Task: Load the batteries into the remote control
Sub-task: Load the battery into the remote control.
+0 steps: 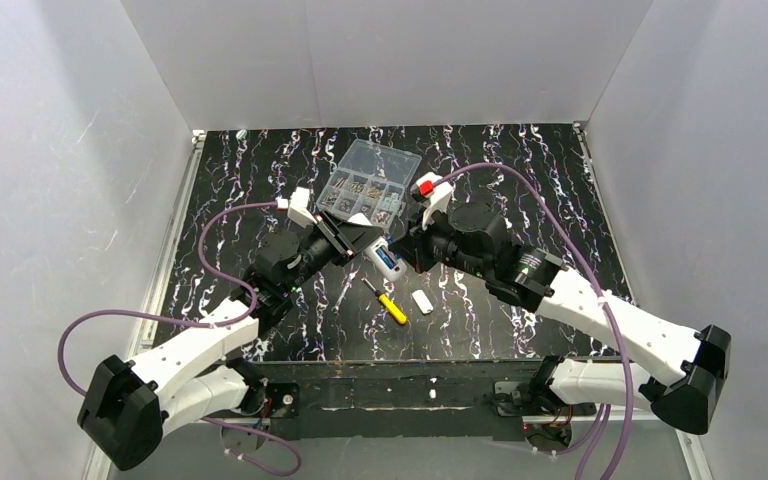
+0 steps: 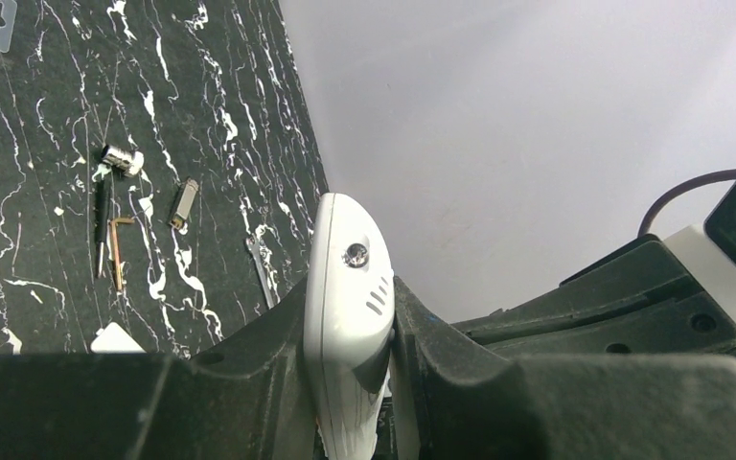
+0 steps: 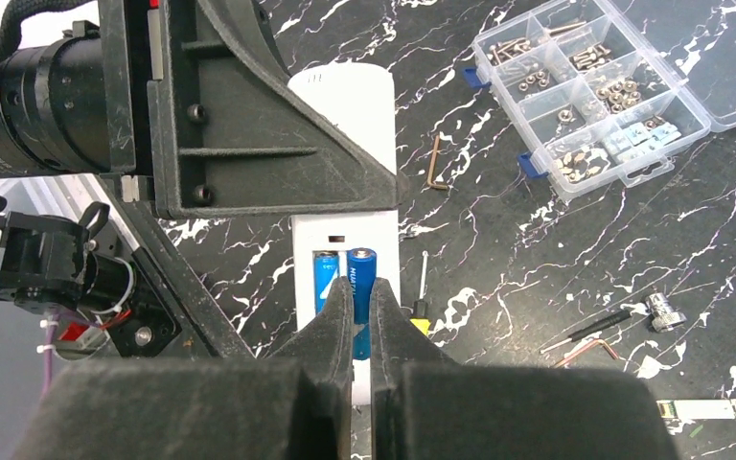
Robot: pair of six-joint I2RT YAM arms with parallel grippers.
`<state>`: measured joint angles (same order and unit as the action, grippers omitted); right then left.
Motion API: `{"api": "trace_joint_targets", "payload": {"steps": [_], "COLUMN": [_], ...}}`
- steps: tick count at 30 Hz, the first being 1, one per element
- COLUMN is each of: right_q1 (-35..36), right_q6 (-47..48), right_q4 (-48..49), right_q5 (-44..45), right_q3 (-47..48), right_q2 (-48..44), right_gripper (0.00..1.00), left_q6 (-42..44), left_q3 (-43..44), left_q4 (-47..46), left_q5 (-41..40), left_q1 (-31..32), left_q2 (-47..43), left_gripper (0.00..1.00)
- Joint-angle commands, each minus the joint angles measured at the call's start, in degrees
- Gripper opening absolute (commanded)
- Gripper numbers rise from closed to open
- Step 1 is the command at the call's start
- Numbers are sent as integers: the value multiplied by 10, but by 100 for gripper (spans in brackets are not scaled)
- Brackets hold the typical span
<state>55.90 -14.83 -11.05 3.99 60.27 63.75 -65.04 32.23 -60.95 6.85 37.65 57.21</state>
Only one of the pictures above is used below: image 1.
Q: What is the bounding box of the white remote battery cover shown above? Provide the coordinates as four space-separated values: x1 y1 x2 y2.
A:
411 290 434 315

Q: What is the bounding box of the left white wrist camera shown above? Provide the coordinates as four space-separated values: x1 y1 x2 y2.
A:
276 187 318 228

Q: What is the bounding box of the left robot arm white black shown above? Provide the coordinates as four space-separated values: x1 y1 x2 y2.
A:
77 213 385 471

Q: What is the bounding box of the clear plastic parts organizer box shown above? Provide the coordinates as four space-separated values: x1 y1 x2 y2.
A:
316 139 421 232

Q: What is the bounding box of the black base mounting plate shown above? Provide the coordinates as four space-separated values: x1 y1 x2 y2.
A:
218 359 597 441

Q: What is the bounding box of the yellow handled screwdriver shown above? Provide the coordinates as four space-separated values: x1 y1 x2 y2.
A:
362 278 408 326

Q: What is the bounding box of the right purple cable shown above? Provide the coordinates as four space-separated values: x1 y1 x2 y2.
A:
430 162 637 480

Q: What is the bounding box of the white remote control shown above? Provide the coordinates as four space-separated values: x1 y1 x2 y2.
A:
363 237 407 282

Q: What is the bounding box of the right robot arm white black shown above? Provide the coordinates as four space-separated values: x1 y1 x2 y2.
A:
390 202 732 435

